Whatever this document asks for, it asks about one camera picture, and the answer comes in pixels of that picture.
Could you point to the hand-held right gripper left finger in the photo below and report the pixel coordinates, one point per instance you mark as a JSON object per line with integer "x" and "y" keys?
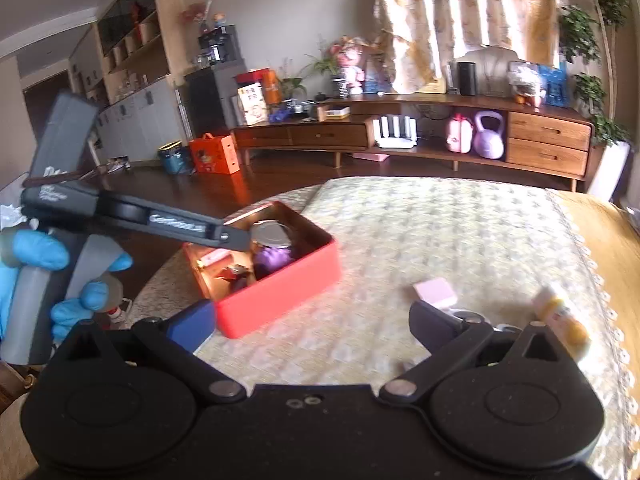
{"x": 192, "y": 325}

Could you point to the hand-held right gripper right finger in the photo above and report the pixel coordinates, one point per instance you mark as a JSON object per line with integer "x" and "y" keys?
{"x": 425, "y": 317}

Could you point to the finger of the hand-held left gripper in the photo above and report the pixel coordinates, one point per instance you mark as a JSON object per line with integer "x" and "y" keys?
{"x": 235, "y": 237}

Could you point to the red snack packet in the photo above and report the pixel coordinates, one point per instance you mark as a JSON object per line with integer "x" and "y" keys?
{"x": 235, "y": 272}

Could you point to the round silver metal tin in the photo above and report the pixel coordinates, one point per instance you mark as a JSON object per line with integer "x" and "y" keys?
{"x": 270, "y": 234}

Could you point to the purple spiky toy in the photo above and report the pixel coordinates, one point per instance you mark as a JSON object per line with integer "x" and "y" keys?
{"x": 272, "y": 262}

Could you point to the red tin box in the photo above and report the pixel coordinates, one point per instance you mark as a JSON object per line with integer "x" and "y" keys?
{"x": 290, "y": 295}

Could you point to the white and yellow bottle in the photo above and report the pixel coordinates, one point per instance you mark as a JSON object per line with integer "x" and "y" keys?
{"x": 562, "y": 322}

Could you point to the person's left hand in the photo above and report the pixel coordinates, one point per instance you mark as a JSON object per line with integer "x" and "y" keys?
{"x": 40, "y": 252}

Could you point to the pink eraser block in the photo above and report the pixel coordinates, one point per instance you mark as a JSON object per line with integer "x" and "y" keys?
{"x": 435, "y": 292}

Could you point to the blue bucket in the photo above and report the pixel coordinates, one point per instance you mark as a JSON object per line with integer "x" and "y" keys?
{"x": 175, "y": 159}

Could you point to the orange gift box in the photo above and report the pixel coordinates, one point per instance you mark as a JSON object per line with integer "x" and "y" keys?
{"x": 214, "y": 154}

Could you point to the cream quilted table mat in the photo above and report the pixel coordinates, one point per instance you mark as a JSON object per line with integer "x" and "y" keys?
{"x": 425, "y": 230}

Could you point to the printed snack bag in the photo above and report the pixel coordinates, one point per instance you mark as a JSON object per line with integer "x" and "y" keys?
{"x": 252, "y": 105}

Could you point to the dark grey cabinet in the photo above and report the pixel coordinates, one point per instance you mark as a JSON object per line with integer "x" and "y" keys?
{"x": 210, "y": 100}

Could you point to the pink tray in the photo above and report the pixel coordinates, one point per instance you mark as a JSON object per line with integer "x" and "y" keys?
{"x": 371, "y": 157}

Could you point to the small white box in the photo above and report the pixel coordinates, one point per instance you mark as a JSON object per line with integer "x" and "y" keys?
{"x": 334, "y": 113}

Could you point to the leafy potted plant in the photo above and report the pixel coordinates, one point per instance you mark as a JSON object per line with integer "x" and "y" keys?
{"x": 291, "y": 87}

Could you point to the red gift bag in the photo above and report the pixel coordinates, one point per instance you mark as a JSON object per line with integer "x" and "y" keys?
{"x": 255, "y": 77}

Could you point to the pink toy case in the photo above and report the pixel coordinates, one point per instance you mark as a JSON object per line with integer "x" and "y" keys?
{"x": 459, "y": 135}

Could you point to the white router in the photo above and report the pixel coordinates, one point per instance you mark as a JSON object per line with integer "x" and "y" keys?
{"x": 396, "y": 132}

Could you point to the purple kettlebell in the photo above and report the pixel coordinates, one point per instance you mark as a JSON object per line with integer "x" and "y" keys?
{"x": 489, "y": 140}

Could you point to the black coffee machine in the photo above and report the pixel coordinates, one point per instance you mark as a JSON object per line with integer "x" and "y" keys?
{"x": 220, "y": 45}

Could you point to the small potted plant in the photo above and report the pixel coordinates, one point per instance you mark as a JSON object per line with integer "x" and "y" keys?
{"x": 330, "y": 67}

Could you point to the pink doll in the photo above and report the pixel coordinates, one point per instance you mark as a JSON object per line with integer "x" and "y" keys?
{"x": 352, "y": 62}

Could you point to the wooden television cabinet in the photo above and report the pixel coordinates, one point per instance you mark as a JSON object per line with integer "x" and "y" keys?
{"x": 545, "y": 140}

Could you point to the black cylinder speaker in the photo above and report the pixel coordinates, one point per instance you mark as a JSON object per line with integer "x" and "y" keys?
{"x": 467, "y": 79}

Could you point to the clear plastic bag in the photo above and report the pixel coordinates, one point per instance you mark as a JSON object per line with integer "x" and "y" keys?
{"x": 525, "y": 80}

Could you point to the white shell-shaped ornament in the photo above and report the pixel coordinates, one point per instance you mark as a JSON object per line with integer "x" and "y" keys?
{"x": 492, "y": 67}

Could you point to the blue bottle pack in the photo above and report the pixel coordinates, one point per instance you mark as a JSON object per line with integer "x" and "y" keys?
{"x": 554, "y": 85}

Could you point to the tall potted tree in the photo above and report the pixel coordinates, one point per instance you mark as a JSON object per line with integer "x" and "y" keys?
{"x": 595, "y": 85}

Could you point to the floral cloth over television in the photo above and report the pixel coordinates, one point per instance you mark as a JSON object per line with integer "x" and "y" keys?
{"x": 465, "y": 15}

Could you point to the wooden wall cabinet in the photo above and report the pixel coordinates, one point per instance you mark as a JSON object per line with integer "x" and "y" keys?
{"x": 140, "y": 60}

